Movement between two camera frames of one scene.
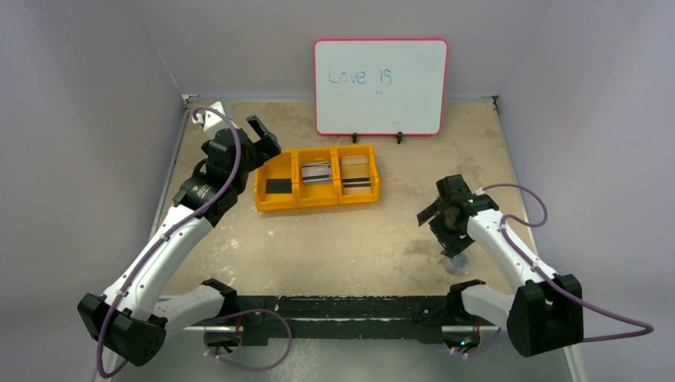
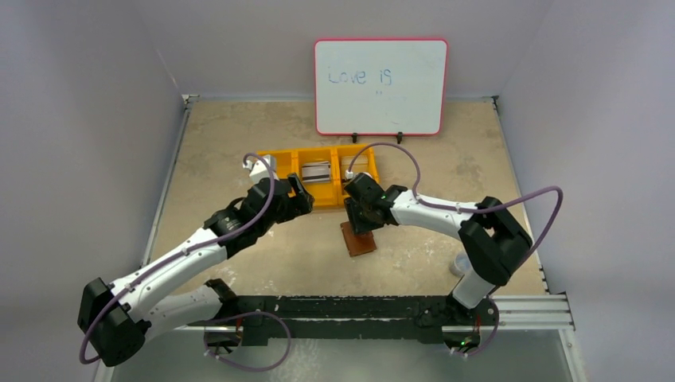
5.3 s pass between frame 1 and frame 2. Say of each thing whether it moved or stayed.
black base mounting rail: stayed
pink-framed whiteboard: stayed
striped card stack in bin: stayed
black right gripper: moved
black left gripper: moved
